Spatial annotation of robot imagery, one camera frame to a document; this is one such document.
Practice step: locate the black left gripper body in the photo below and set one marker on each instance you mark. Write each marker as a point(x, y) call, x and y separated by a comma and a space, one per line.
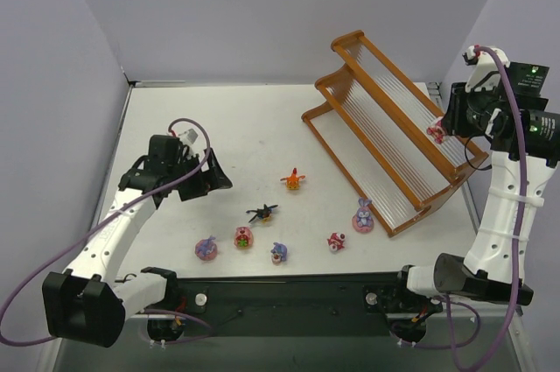
point(199, 178)

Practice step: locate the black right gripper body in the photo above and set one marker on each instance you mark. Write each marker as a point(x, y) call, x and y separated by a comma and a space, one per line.
point(451, 115)

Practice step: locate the pink bear strawberry toy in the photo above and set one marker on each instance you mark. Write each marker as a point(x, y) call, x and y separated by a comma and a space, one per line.
point(243, 238)

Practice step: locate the pink bear cake toy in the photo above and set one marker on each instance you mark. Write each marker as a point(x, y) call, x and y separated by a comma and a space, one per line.
point(336, 242)

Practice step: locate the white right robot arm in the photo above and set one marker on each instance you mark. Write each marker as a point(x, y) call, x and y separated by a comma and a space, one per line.
point(494, 263)

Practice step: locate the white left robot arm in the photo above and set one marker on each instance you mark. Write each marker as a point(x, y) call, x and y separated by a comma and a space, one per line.
point(85, 302)

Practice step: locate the wooden tiered shelf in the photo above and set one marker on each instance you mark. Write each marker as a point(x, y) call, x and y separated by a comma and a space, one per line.
point(373, 124)

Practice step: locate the black dragon toy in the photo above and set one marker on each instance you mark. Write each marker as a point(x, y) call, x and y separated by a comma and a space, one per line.
point(261, 214)

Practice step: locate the purple creature on donut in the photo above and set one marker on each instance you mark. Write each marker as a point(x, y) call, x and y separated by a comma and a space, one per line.
point(206, 249)

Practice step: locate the orange dragon toy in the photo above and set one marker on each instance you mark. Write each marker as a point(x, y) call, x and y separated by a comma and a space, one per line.
point(292, 182)

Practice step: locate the purple bunny lying toy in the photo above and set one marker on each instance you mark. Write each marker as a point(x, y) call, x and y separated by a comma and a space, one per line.
point(279, 253)

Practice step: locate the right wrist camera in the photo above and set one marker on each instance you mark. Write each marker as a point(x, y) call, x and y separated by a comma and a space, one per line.
point(485, 75)

